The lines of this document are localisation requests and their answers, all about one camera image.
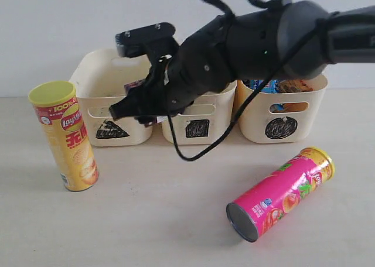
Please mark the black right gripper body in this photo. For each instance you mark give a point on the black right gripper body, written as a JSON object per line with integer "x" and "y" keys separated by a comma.
{"x": 173, "y": 84}

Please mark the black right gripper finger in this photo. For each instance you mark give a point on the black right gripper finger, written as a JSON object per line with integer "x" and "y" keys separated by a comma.
{"x": 149, "y": 120}
{"x": 129, "y": 106}

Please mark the purple juice box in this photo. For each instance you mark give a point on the purple juice box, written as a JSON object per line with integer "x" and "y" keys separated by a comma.
{"x": 131, "y": 86}

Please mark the orange instant noodle packet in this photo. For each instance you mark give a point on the orange instant noodle packet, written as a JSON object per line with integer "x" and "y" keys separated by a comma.
{"x": 294, "y": 86}

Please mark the pink Lay's chip can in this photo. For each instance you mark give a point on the pink Lay's chip can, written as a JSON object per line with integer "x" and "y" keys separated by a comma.
{"x": 258, "y": 209}

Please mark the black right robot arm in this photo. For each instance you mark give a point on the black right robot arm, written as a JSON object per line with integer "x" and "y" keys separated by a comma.
{"x": 296, "y": 41}

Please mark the cream bin triangle mark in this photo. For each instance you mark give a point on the cream bin triangle mark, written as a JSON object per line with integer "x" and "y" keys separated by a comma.
{"x": 100, "y": 81}

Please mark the cream bin square mark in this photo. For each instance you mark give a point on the cream bin square mark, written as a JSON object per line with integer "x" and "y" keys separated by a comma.
{"x": 206, "y": 119}

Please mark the yellow Lay's chip can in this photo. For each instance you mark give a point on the yellow Lay's chip can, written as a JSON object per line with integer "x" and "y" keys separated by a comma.
{"x": 58, "y": 112}

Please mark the cream bin circle mark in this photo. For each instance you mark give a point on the cream bin circle mark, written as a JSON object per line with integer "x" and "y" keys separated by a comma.
{"x": 283, "y": 117}

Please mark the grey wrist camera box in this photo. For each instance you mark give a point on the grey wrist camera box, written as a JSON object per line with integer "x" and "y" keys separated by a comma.
{"x": 156, "y": 39}

